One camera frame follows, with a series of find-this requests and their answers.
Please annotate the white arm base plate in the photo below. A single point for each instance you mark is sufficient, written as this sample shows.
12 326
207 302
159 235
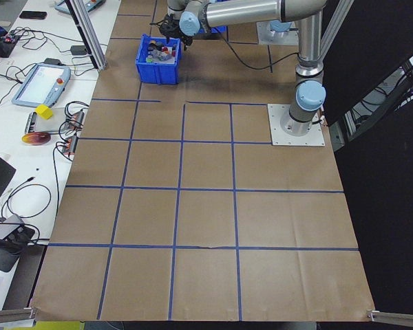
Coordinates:
275 137
265 38

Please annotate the aluminium corner rail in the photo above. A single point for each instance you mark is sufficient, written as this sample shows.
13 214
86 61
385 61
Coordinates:
399 315
10 314

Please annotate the blue grey teach pendant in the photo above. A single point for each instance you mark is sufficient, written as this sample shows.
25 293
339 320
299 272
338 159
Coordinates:
93 7
38 86

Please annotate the black smartphone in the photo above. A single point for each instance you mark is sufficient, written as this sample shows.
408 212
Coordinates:
33 14

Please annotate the blue bin of coloured buttons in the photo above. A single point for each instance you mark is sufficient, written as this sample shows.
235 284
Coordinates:
158 75

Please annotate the grey button block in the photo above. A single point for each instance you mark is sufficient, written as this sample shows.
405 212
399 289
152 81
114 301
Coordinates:
161 57

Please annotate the yellow cube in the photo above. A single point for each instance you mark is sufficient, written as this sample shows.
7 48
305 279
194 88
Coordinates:
43 111

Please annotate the orange red round disc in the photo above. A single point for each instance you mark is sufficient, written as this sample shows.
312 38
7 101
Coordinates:
36 138

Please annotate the yellow green sheet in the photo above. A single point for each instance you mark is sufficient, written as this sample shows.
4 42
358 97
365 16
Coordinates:
38 326

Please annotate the blue bin of black cylinders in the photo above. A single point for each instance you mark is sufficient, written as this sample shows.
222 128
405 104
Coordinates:
217 31

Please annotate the small grey device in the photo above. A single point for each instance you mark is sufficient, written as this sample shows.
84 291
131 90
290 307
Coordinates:
31 123

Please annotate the aluminium profile post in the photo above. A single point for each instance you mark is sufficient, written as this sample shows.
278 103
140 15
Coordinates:
89 41

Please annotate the black power adapter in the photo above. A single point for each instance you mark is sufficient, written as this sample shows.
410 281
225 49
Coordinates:
78 50

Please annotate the black electronic device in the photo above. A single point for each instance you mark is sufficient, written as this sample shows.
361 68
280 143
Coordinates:
1 48

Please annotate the grey usb hub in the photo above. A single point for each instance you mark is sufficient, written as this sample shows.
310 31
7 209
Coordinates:
7 227

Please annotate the black frame cover panel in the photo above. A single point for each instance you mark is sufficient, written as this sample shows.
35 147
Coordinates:
382 223
382 27

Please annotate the red circuit board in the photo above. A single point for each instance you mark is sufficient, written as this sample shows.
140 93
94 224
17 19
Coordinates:
13 35

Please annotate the metal frame bar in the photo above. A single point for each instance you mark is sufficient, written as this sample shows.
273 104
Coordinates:
337 19
340 135

